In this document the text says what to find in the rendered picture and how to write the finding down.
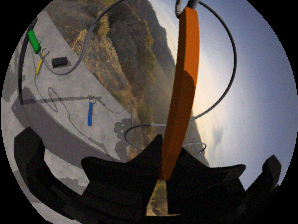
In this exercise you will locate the orange handle with dark loop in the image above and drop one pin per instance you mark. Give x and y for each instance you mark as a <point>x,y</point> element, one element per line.
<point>184,86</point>

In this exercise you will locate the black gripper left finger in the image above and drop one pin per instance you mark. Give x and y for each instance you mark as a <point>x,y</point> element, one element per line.
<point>138,175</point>

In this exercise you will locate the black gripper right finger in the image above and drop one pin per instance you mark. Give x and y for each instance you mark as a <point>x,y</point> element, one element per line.
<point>190,177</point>

